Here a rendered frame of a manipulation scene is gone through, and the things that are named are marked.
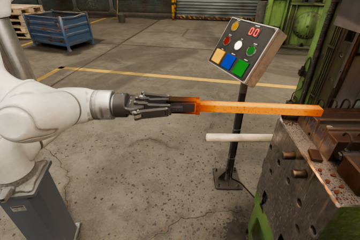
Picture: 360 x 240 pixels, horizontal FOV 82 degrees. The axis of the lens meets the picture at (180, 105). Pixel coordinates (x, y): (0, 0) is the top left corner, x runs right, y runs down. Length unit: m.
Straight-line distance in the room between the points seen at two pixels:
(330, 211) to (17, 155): 1.10
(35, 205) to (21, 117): 0.80
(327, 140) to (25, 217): 1.29
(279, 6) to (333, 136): 4.85
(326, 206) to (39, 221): 1.20
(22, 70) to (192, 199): 1.30
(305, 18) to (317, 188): 4.88
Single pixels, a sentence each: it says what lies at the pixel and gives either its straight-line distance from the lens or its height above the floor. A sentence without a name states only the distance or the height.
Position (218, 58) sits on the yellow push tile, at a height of 1.00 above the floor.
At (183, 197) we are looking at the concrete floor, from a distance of 1.67.
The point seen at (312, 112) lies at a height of 1.05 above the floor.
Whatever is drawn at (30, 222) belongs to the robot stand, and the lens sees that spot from 1.35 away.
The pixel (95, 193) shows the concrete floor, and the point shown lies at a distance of 1.81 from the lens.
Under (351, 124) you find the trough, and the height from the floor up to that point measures 0.99.
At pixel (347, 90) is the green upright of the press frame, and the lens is 1.02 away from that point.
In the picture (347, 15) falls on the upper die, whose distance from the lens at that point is 0.75.
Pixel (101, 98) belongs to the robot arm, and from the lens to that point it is 0.62.
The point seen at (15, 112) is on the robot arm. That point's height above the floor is 1.17.
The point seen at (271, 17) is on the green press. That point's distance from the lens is 5.49.
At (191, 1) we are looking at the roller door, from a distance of 8.55.
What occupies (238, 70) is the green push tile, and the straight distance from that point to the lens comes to 1.07.
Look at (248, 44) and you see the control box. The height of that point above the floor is 1.11.
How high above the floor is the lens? 1.39
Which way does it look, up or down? 32 degrees down
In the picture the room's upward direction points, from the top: straight up
